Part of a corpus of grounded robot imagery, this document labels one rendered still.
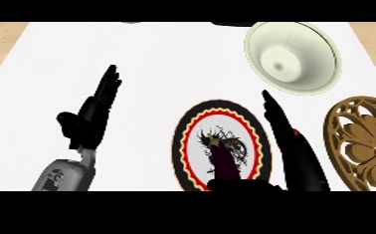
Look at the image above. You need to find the black red patterned plate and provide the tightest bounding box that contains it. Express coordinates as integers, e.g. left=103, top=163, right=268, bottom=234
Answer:
left=171, top=99, right=273, bottom=192

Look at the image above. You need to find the pale green bowl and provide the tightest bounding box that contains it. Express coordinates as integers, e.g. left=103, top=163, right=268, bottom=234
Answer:
left=242, top=21, right=343, bottom=97

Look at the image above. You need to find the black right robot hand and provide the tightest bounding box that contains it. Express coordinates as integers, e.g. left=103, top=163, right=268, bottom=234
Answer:
left=205, top=90, right=332, bottom=192

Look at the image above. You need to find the brown carved wooden trivet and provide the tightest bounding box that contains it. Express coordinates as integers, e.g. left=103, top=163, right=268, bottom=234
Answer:
left=321, top=95, right=376, bottom=192

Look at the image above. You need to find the dark object at edge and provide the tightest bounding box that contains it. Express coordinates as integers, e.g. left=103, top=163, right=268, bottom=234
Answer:
left=209, top=21, right=258, bottom=28

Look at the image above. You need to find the dark purple eggplant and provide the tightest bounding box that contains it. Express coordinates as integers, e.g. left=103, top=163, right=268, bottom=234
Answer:
left=205, top=133, right=243, bottom=182

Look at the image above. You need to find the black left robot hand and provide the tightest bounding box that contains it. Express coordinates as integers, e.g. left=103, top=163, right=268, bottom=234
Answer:
left=56, top=64, right=124, bottom=151

